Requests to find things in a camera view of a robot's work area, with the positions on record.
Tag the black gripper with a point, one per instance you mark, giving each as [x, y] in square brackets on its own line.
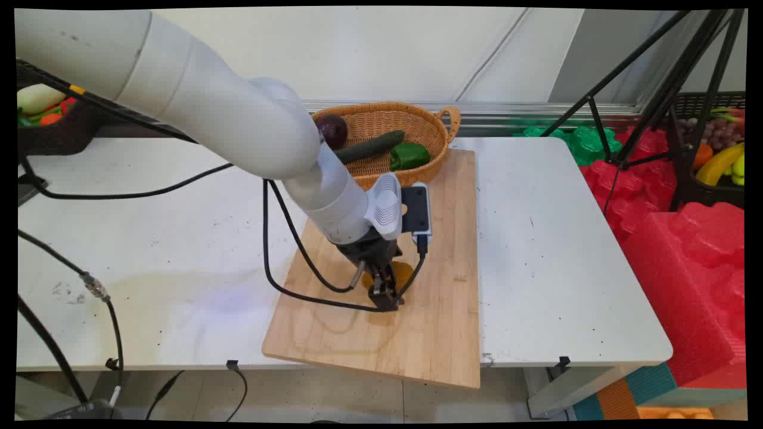
[369, 253]

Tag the brown potato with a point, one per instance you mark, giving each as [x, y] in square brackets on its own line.
[406, 274]

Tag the dark green cucumber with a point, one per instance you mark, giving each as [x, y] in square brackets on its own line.
[372, 146]

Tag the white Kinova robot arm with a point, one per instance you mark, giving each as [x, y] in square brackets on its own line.
[179, 83]

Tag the wooden cutting board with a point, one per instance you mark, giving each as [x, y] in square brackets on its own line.
[429, 310]

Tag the green bell pepper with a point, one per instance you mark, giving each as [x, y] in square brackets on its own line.
[409, 156]

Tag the dark purple onion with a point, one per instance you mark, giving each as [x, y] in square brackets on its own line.
[332, 130]

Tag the white table leg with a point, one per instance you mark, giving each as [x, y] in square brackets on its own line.
[566, 390]

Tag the green foam block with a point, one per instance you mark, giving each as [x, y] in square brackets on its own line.
[587, 143]

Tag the teal and orange foam block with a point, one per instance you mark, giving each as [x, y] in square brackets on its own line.
[632, 393]

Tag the grey power adapter box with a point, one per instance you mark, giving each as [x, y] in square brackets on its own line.
[83, 410]

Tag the large red foam block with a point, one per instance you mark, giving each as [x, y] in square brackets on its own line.
[685, 286]

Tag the black tripod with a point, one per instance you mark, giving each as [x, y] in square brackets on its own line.
[656, 101]

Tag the dark woven basket with vegetables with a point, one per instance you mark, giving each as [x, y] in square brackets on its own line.
[59, 137]

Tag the dark woven basket with fruit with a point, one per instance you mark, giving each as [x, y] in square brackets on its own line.
[703, 190]

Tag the yellow toy vegetable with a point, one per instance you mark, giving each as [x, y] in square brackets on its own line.
[77, 89]

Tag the red toy vegetable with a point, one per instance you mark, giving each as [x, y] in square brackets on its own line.
[67, 104]

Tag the black smartphone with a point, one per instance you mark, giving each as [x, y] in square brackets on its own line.
[30, 190]

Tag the orange toy fruit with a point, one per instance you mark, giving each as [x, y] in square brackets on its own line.
[702, 156]

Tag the orange toy vegetable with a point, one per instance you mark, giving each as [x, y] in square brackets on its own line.
[50, 118]

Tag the yellow toy banana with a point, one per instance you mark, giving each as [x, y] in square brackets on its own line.
[718, 164]

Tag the purple toy grapes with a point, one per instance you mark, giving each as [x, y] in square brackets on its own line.
[718, 134]

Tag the pale white toy squash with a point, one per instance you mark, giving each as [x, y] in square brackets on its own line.
[39, 98]

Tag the green toy vegetable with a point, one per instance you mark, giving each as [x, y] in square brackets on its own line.
[27, 118]

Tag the light green toy fruit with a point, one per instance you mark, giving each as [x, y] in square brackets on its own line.
[739, 170]

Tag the white ribbed camera bracket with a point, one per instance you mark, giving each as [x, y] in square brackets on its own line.
[386, 205]

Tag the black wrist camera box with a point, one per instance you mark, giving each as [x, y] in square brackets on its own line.
[415, 208]

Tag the metal wall rail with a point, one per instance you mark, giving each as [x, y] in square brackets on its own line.
[536, 113]

